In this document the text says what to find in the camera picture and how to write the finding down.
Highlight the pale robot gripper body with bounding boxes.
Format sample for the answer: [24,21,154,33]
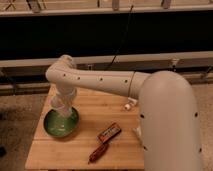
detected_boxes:
[51,88,77,109]

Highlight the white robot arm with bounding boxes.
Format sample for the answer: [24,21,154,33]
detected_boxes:
[46,55,203,171]

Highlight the green ceramic bowl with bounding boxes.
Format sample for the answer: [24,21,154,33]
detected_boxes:
[43,108,80,138]

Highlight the brown candy bar wrapper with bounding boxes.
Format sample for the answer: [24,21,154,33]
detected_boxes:
[97,123,122,143]

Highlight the wooden table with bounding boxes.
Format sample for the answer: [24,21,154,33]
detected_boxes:
[25,88,144,170]

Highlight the white tube with cap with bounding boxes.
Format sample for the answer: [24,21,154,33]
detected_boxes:
[124,97,138,111]

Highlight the white wrapped packet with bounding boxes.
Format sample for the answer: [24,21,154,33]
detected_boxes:
[133,127,141,138]

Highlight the black hanging cable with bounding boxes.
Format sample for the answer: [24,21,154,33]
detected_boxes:
[105,3,135,72]

